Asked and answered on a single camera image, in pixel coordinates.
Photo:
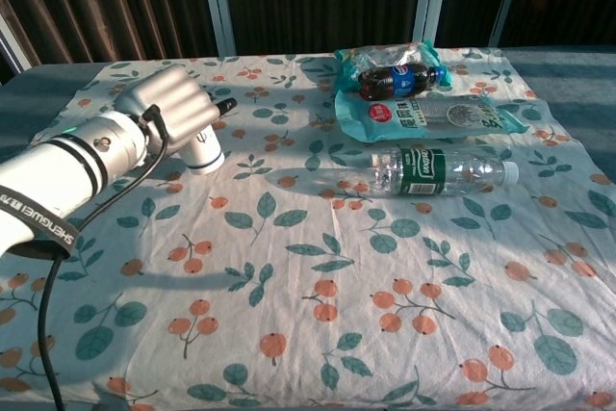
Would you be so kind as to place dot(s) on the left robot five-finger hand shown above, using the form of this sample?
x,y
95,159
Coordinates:
x,y
168,103

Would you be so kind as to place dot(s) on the white paper cup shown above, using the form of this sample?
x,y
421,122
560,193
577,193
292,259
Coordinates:
x,y
204,156

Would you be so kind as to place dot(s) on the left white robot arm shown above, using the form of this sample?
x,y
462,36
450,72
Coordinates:
x,y
48,170

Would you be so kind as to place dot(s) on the crumpled teal snack bag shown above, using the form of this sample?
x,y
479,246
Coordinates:
x,y
356,62

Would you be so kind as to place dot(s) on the floral leaf print tablecloth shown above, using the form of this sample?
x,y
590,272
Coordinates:
x,y
308,262

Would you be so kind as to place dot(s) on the cola bottle blue label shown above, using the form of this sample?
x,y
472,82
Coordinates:
x,y
399,79

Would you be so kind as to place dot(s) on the teal pouch red logo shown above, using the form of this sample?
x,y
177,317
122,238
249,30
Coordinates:
x,y
409,122

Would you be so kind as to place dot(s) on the clear water bottle green label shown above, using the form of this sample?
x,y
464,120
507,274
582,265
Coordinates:
x,y
423,172

